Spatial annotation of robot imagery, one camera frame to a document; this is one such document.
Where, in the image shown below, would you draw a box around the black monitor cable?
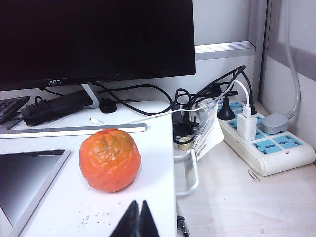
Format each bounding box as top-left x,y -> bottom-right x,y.
92,83 -> 174,116

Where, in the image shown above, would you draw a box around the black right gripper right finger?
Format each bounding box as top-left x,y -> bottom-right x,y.
139,200 -> 161,237

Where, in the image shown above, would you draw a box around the aluminium partition frame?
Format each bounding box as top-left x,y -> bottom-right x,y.
194,0 -> 272,104

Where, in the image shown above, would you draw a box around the metal paper clip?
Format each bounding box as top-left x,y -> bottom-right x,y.
248,170 -> 260,183

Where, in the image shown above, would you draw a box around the silver monitor stand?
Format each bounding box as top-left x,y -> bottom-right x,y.
0,83 -> 148,139

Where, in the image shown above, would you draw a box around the white wire rack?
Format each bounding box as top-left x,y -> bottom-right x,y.
174,148 -> 200,196

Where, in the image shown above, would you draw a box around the orange fruit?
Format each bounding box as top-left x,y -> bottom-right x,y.
79,128 -> 143,193

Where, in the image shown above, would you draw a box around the white raised desk platform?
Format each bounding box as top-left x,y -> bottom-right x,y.
0,91 -> 178,237

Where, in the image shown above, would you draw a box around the black AOC computer monitor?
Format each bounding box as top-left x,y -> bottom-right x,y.
0,0 -> 196,91

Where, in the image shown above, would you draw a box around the black keyboard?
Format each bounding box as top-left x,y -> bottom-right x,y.
0,96 -> 31,124

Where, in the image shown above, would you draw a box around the roll of tape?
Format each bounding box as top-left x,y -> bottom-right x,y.
177,137 -> 195,151

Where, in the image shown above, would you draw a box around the tangle of black cables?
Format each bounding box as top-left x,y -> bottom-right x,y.
172,65 -> 255,149

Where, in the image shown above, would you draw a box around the white USB cable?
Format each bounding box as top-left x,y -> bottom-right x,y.
89,80 -> 251,126

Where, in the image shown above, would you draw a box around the black plug in strip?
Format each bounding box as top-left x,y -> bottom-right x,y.
217,97 -> 234,120

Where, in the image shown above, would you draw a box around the grey plug adapter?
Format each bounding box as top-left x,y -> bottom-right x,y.
261,112 -> 289,135

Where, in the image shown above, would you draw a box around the white power strip blue sockets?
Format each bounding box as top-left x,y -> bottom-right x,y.
217,100 -> 316,177

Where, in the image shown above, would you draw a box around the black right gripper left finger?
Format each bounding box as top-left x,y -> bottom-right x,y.
108,200 -> 139,237

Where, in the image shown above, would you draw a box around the black round plug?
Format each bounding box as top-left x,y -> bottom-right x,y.
98,98 -> 117,114

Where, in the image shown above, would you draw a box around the black power adapter with cable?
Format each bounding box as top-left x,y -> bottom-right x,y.
21,90 -> 94,126

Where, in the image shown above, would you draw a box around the white USB charger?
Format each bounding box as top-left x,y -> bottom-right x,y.
237,106 -> 257,141

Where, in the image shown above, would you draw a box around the pale grey thick cable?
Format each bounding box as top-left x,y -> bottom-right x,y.
281,0 -> 302,119

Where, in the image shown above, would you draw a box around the silver tablet with black screen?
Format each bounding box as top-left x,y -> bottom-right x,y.
0,149 -> 72,237

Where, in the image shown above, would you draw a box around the black pen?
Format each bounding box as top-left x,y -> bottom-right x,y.
177,215 -> 190,237

